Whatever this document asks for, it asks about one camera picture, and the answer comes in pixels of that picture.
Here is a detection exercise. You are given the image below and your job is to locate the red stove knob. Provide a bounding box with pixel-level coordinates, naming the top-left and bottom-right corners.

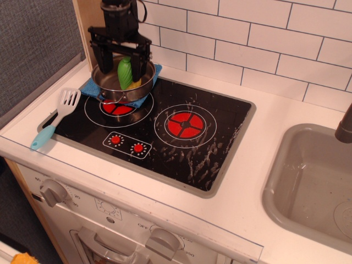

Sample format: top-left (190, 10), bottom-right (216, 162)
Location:
top-left (111, 135), bottom-right (121, 145)
top-left (133, 144), bottom-right (144, 153)

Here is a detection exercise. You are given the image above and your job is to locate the grey oven knob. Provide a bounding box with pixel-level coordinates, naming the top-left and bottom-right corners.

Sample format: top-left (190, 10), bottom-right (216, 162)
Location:
top-left (145, 228), bottom-right (180, 261)

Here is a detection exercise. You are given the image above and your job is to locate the grey spatula blue handle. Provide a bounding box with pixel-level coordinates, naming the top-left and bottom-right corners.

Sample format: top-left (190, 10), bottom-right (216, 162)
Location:
top-left (30, 88), bottom-right (81, 150)

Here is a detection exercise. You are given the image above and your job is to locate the grey timer knob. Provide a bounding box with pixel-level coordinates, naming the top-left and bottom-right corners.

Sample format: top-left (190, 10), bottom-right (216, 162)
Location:
top-left (40, 179), bottom-right (68, 207)

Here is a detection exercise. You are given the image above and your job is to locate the blue cloth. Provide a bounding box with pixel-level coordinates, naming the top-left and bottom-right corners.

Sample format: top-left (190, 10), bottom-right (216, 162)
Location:
top-left (81, 64), bottom-right (162, 108)

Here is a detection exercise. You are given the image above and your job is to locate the right red stove knob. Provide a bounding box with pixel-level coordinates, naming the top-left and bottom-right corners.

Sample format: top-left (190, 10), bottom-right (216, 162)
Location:
top-left (133, 144), bottom-right (144, 153)

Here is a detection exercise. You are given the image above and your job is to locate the wooden side post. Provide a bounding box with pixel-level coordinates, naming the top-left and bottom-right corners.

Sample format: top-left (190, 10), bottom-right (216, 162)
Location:
top-left (72, 0), bottom-right (105, 71)

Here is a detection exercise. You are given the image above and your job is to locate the grey sink basin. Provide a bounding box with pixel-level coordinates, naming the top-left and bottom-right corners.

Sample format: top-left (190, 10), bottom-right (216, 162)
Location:
top-left (262, 124), bottom-right (351, 254)

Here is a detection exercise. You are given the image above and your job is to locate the black cable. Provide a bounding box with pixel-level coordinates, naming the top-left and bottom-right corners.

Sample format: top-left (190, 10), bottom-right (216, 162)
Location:
top-left (134, 0), bottom-right (148, 23)

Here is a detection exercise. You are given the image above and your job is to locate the grey oven door handle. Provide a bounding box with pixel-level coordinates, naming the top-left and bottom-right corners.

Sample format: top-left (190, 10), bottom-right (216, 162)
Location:
top-left (76, 227), bottom-right (152, 263)

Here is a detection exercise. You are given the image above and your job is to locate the grey faucet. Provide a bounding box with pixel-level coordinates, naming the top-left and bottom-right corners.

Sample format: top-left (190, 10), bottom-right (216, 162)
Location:
top-left (335, 104), bottom-right (352, 144)

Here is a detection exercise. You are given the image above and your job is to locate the green yellow toy corn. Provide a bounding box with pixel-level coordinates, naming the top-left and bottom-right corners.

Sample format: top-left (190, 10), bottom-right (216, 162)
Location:
top-left (117, 56), bottom-right (141, 90)

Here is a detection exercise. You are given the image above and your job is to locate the black toy stovetop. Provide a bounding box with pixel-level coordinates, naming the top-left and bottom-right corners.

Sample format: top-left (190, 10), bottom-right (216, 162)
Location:
top-left (53, 78), bottom-right (256, 198)

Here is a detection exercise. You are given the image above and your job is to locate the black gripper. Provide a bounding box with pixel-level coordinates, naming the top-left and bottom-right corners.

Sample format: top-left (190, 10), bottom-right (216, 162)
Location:
top-left (88, 4), bottom-right (152, 82)

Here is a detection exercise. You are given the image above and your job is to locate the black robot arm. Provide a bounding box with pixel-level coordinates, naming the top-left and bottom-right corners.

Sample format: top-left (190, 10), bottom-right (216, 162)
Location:
top-left (88, 1), bottom-right (152, 82)

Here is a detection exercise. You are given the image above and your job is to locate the stainless steel pot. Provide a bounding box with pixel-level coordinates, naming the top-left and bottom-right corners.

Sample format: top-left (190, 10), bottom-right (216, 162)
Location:
top-left (91, 55), bottom-right (156, 104)

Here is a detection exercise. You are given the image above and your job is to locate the left red stove knob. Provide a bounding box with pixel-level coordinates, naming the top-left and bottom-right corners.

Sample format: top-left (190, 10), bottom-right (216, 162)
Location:
top-left (111, 135), bottom-right (121, 145)

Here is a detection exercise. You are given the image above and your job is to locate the orange yellow object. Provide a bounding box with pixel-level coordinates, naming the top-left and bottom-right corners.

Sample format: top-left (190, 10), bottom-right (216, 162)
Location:
top-left (10, 252), bottom-right (39, 264)

